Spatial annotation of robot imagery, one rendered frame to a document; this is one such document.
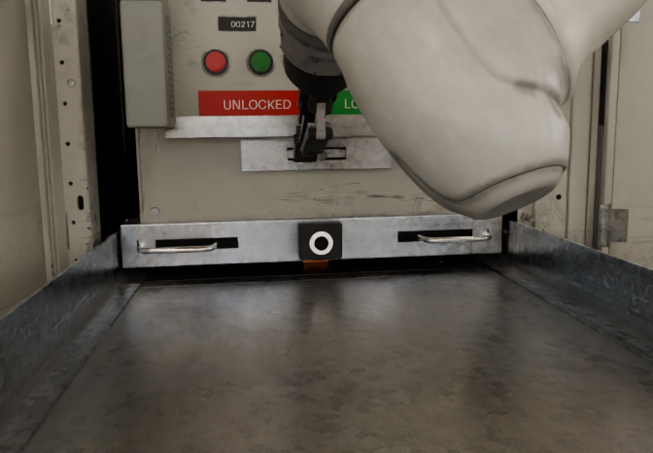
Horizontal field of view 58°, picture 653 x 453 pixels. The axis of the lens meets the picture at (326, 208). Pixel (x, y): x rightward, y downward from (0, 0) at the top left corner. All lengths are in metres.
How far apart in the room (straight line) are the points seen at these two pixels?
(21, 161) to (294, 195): 0.35
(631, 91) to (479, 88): 0.57
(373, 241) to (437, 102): 0.50
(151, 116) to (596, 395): 0.53
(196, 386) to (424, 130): 0.27
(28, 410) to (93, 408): 0.04
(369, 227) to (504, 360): 0.35
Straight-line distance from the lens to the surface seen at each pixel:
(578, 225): 0.91
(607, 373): 0.55
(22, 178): 0.80
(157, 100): 0.71
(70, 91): 0.81
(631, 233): 0.93
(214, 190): 0.82
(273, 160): 0.82
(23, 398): 0.52
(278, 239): 0.82
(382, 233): 0.84
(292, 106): 0.82
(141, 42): 0.72
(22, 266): 0.80
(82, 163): 0.80
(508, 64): 0.37
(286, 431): 0.43
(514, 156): 0.36
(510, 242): 0.89
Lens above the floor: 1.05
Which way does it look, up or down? 8 degrees down
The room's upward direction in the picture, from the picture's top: 1 degrees counter-clockwise
